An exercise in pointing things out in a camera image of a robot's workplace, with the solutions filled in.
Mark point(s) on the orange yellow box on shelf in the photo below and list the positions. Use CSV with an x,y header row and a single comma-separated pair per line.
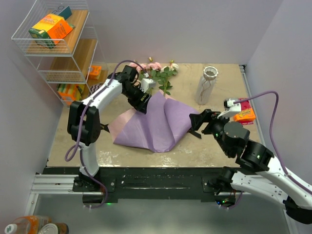
x,y
50,30

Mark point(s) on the white ribbed ceramic vase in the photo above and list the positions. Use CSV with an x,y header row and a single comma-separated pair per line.
x,y
206,85

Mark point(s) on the black ribbon gold lettering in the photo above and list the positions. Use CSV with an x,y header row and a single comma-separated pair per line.
x,y
104,127

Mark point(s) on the white rose stem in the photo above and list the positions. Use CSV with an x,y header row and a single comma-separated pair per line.
x,y
164,76

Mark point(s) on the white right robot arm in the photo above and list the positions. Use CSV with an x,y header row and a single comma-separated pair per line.
x,y
266,179

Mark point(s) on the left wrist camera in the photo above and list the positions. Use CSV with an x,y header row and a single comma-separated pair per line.
x,y
146,84

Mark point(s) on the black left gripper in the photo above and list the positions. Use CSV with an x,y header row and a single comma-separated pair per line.
x,y
140,105

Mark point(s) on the pink rose stem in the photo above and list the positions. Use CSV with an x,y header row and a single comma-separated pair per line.
x,y
139,68
153,68

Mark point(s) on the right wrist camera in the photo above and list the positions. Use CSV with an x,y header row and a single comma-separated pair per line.
x,y
231,108

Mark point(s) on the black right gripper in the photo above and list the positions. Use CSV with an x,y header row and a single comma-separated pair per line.
x,y
196,119

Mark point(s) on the orange juice bottle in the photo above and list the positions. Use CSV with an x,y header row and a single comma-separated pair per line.
x,y
27,224

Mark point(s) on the colourful sponge pack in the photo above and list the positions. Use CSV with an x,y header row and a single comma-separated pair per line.
x,y
70,92

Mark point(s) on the metal tin can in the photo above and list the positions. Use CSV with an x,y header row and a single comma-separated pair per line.
x,y
54,228

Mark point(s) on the dark teal box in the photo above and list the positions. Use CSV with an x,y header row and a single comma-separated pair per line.
x,y
63,11

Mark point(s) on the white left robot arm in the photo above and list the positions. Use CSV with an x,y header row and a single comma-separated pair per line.
x,y
84,125

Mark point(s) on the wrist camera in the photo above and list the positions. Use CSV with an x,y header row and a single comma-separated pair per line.
x,y
231,108
146,84

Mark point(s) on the pink orange snack box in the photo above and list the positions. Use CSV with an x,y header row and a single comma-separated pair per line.
x,y
247,115

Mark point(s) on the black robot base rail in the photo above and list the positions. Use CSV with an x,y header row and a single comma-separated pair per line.
x,y
111,184

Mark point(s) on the purple pink wrapping paper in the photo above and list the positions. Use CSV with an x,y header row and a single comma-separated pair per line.
x,y
166,122

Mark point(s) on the zigzag patterned item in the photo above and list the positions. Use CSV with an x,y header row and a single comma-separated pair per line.
x,y
94,88

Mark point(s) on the small orange box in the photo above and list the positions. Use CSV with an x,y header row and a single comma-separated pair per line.
x,y
94,73

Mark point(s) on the white wire shelf rack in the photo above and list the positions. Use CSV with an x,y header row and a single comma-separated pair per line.
x,y
70,60

